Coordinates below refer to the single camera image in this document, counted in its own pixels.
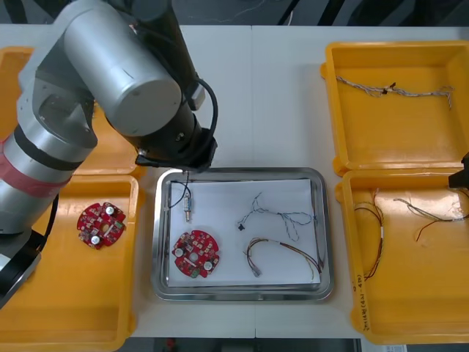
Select yellow-orange plastic bin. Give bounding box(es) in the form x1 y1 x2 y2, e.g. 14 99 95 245
320 40 469 175
335 170 469 345
0 175 146 348
0 45 155 179

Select steel tray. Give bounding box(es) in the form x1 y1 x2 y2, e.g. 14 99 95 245
149 166 335 302

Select small metal solenoid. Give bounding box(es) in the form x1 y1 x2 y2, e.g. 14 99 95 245
165 169 196 224

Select round red circuit board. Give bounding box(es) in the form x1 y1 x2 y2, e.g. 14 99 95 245
75 201 128 251
172 229 224 280

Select blue-white twisted wire harness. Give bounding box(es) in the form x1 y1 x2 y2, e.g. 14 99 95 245
236 190 318 243
335 75 456 110

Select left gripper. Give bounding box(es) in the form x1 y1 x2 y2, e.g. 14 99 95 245
134 131 220 174

